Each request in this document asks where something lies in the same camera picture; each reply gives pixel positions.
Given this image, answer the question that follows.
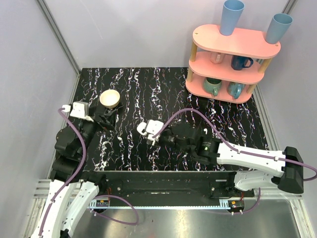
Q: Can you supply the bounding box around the light blue ceramic mug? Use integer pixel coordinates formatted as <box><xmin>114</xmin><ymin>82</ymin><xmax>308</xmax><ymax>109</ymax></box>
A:
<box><xmin>227</xmin><ymin>82</ymin><xmax>245</xmax><ymax>99</ymax></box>

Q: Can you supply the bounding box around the pink three-tier wooden shelf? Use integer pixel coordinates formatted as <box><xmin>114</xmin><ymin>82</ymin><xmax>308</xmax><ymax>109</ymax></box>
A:
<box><xmin>185</xmin><ymin>24</ymin><xmax>281</xmax><ymax>104</ymax></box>

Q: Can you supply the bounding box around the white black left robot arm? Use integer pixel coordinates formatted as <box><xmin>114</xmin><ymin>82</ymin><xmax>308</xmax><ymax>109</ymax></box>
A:
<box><xmin>31</xmin><ymin>102</ymin><xmax>118</xmax><ymax>238</ymax></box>

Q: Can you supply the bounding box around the teal ceramic mug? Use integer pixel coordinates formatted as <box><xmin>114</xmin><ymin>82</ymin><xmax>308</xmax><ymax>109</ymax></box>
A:
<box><xmin>203</xmin><ymin>77</ymin><xmax>222</xmax><ymax>96</ymax></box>

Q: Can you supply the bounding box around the light blue plastic cup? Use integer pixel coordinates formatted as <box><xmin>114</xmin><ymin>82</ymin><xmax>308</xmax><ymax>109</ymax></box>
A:
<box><xmin>219</xmin><ymin>0</ymin><xmax>245</xmax><ymax>36</ymax></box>
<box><xmin>265</xmin><ymin>13</ymin><xmax>293</xmax><ymax>44</ymax></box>

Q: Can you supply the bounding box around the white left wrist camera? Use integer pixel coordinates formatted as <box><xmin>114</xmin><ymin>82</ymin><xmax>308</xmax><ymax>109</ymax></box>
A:
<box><xmin>70</xmin><ymin>102</ymin><xmax>94</xmax><ymax>122</ymax></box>

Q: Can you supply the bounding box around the white earbud case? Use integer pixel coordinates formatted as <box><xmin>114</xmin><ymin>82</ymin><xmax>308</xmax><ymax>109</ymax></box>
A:
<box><xmin>137</xmin><ymin>122</ymin><xmax>148</xmax><ymax>136</ymax></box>

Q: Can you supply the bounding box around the aluminium frame rail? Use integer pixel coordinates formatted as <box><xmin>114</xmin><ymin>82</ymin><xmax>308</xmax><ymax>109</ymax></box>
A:
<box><xmin>35</xmin><ymin>0</ymin><xmax>81</xmax><ymax>75</ymax></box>

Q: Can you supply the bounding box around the pink ceramic mug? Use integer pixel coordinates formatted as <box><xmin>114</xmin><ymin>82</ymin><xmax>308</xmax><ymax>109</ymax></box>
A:
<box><xmin>210</xmin><ymin>52</ymin><xmax>225</xmax><ymax>64</ymax></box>

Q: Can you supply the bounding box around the dark blue ceramic mug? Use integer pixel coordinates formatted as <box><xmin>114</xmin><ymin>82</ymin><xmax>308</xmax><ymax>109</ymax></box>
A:
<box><xmin>231</xmin><ymin>55</ymin><xmax>254</xmax><ymax>70</ymax></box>

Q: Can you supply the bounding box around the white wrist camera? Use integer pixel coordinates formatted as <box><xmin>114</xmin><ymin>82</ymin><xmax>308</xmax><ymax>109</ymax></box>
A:
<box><xmin>145</xmin><ymin>119</ymin><xmax>164</xmax><ymax>146</ymax></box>
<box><xmin>70</xmin><ymin>102</ymin><xmax>94</xmax><ymax>122</ymax></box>

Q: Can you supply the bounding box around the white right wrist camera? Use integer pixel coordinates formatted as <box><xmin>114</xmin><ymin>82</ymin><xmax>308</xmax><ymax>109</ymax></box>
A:
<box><xmin>145</xmin><ymin>119</ymin><xmax>164</xmax><ymax>146</ymax></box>

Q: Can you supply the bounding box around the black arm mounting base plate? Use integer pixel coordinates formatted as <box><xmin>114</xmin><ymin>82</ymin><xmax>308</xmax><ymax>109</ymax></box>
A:
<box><xmin>96</xmin><ymin>171</ymin><xmax>255</xmax><ymax>198</ymax></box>

